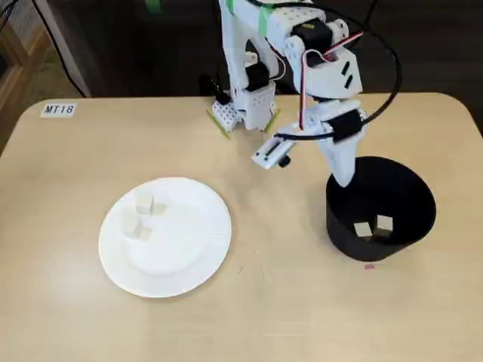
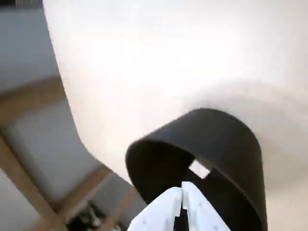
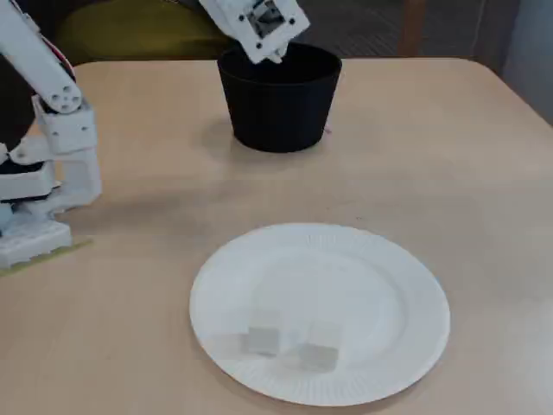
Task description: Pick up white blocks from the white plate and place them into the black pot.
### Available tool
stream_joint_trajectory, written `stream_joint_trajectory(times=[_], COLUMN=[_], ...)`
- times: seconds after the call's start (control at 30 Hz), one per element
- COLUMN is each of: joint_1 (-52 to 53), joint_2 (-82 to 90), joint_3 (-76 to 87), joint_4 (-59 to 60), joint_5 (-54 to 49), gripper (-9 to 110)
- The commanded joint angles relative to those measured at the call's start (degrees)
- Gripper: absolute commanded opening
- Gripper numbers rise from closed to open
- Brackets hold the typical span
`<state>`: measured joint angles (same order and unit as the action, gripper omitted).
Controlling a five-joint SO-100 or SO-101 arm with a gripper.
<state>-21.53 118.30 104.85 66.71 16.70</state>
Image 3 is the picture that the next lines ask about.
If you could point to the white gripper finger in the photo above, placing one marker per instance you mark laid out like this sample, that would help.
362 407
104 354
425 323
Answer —
277 55

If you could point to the white cube block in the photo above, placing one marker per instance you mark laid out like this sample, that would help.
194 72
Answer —
263 335
319 352

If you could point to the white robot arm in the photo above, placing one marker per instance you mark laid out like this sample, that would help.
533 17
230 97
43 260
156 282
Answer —
43 52

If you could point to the black pot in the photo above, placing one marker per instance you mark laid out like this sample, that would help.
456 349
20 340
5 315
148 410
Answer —
276 112

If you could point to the white paper plate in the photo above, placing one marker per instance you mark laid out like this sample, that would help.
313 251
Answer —
367 302

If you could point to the wooden furniture leg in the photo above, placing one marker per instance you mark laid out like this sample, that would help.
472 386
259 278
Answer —
412 26

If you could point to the olive green chair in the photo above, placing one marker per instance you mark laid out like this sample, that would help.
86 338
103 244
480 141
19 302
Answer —
129 30

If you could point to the green base board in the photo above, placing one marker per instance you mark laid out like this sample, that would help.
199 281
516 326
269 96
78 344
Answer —
47 255

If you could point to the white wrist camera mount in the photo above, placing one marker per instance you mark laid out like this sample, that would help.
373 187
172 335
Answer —
233 30

